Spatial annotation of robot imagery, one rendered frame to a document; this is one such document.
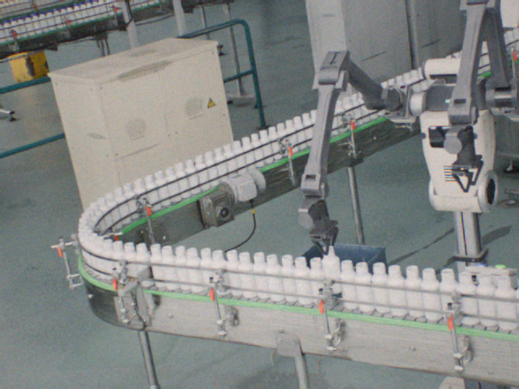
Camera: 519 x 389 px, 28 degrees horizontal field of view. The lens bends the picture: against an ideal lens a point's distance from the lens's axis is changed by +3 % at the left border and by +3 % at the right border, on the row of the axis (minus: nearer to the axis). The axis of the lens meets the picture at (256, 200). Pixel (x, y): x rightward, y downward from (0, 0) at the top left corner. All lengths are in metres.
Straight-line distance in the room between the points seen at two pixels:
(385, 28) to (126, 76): 3.15
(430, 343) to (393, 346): 0.13
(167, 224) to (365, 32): 4.99
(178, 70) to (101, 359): 2.57
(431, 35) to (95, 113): 4.00
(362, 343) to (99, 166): 4.28
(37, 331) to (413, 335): 3.39
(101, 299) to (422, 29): 6.41
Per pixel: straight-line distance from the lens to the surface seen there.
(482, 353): 3.38
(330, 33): 9.47
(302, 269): 3.58
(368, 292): 3.49
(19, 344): 6.30
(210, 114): 7.81
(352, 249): 4.21
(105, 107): 7.28
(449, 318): 3.27
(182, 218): 4.91
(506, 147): 7.54
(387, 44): 9.74
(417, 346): 3.47
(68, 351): 6.05
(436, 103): 3.88
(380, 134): 5.75
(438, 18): 10.23
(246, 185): 4.91
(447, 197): 3.91
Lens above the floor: 2.56
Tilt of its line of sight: 19 degrees down
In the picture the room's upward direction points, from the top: 10 degrees counter-clockwise
